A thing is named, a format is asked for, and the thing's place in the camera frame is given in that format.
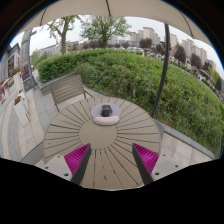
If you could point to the green hedge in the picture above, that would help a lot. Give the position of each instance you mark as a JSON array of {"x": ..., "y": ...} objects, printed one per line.
[{"x": 183, "y": 103}]

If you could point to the white planter box near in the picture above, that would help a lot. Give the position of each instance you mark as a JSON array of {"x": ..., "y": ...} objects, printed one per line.
[{"x": 21, "y": 111}]

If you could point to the lilac mouse pad wrist rest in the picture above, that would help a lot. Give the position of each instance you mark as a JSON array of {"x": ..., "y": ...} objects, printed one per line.
[{"x": 106, "y": 121}]

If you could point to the beige slatted patio chair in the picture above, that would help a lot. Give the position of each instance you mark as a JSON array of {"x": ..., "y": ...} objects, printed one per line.
[{"x": 67, "y": 87}]

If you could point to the beige patio umbrella canopy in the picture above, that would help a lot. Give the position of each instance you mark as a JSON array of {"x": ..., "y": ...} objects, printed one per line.
[{"x": 158, "y": 10}]

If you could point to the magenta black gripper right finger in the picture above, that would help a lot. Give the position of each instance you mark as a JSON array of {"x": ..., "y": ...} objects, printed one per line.
[{"x": 153, "y": 166}]

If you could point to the grey street pole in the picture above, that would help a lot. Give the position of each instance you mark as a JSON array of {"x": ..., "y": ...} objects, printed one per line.
[{"x": 26, "y": 71}]

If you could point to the round slatted beige table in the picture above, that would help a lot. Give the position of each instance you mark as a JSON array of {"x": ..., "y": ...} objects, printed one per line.
[{"x": 111, "y": 165}]

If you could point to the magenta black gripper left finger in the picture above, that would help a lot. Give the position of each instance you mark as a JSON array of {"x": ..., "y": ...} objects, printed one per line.
[{"x": 72, "y": 166}]

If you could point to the white planter box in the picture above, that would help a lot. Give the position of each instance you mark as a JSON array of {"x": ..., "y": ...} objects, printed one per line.
[
  {"x": 17, "y": 80},
  {"x": 21, "y": 111}
]

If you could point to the black computer mouse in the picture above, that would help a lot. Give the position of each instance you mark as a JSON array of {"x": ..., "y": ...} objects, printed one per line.
[{"x": 106, "y": 111}]

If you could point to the white planter box far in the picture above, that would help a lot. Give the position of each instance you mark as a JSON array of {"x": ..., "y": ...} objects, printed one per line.
[{"x": 17, "y": 80}]

